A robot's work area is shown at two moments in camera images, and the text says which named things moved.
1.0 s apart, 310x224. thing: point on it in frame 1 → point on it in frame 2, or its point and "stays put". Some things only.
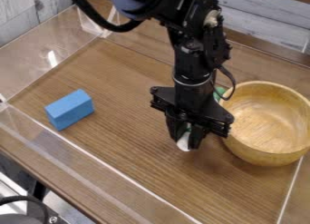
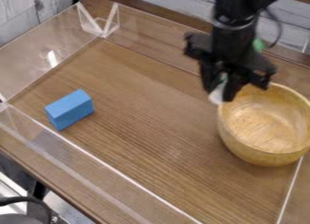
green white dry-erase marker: (182, 143) → (215, 96)
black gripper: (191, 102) → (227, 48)
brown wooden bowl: (269, 134) stays put
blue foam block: (69, 109) stays put
